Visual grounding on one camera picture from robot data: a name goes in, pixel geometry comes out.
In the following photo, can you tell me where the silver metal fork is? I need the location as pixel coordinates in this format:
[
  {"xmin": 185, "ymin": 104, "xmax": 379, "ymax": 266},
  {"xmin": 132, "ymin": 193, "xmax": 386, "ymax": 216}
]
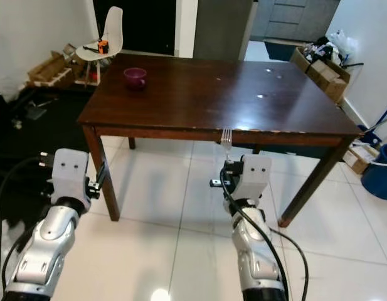
[{"xmin": 220, "ymin": 129, "xmax": 233, "ymax": 161}]

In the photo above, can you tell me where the brown wooden table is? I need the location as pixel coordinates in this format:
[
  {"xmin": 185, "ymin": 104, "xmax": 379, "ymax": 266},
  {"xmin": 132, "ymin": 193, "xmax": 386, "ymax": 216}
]
[{"xmin": 77, "ymin": 53, "xmax": 365, "ymax": 228}]

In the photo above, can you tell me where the black floor mat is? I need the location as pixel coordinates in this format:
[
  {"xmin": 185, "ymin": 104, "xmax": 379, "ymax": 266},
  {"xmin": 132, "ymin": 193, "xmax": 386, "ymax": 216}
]
[{"xmin": 0, "ymin": 87, "xmax": 95, "ymax": 228}]

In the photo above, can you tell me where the purple cup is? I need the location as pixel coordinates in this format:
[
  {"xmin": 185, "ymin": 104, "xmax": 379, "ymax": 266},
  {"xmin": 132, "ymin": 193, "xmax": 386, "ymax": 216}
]
[{"xmin": 124, "ymin": 67, "xmax": 148, "ymax": 92}]

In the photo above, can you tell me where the small flat cardboard box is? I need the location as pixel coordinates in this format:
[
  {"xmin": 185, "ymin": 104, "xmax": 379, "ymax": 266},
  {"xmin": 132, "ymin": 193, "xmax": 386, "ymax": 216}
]
[{"xmin": 341, "ymin": 143, "xmax": 370, "ymax": 176}]

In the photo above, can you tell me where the open empty cardboard box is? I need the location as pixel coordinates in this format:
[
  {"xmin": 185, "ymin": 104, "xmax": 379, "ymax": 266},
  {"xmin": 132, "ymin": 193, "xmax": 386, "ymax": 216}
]
[{"xmin": 28, "ymin": 49, "xmax": 78, "ymax": 88}]

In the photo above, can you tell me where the dark blue doormat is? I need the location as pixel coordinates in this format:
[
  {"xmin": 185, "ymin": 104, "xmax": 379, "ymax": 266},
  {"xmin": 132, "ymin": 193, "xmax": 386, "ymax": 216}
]
[{"xmin": 265, "ymin": 40, "xmax": 301, "ymax": 62}]

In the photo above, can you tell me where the cardboard box full of items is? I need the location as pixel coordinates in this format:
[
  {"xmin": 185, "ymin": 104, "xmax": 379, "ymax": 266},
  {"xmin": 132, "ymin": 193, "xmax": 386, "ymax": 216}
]
[{"xmin": 290, "ymin": 43, "xmax": 351, "ymax": 105}]

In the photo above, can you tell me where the blue bucket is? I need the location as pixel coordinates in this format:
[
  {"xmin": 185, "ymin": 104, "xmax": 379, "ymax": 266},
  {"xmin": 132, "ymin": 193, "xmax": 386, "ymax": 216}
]
[{"xmin": 361, "ymin": 143, "xmax": 387, "ymax": 201}]

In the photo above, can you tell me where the white plastic chair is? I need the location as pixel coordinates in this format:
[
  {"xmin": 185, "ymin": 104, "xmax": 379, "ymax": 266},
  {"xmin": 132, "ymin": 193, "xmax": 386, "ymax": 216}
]
[{"xmin": 75, "ymin": 6, "xmax": 124, "ymax": 87}]

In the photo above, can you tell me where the grey panelled door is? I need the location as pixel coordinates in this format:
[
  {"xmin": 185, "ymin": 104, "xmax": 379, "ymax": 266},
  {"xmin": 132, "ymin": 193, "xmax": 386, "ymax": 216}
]
[{"xmin": 255, "ymin": 0, "xmax": 342, "ymax": 42}]

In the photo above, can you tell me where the white plastic bag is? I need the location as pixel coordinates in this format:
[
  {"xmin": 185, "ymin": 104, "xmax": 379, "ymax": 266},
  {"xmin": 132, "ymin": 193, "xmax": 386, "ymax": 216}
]
[{"xmin": 327, "ymin": 29, "xmax": 359, "ymax": 61}]

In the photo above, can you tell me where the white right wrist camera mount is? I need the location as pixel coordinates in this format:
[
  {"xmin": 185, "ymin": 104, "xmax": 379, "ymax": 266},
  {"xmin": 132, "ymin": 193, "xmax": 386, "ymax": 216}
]
[{"xmin": 243, "ymin": 154, "xmax": 273, "ymax": 202}]

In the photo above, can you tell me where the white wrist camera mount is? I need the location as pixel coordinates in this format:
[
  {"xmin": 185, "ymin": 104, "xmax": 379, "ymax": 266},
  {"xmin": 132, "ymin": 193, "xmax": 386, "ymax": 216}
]
[
  {"xmin": 243, "ymin": 154, "xmax": 273, "ymax": 202},
  {"xmin": 51, "ymin": 149, "xmax": 91, "ymax": 206}
]

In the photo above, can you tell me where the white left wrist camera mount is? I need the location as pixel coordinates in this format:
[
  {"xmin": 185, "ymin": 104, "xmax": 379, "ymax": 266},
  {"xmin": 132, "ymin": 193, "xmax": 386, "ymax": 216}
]
[{"xmin": 51, "ymin": 149, "xmax": 91, "ymax": 206}]

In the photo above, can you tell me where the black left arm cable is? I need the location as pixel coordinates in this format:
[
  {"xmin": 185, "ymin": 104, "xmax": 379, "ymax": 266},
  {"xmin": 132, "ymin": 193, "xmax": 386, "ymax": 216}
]
[{"xmin": 0, "ymin": 156, "xmax": 55, "ymax": 301}]

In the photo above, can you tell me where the blue mop handle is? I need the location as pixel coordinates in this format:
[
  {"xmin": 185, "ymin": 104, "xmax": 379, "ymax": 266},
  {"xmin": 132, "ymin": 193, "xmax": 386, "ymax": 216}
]
[{"xmin": 365, "ymin": 100, "xmax": 387, "ymax": 134}]

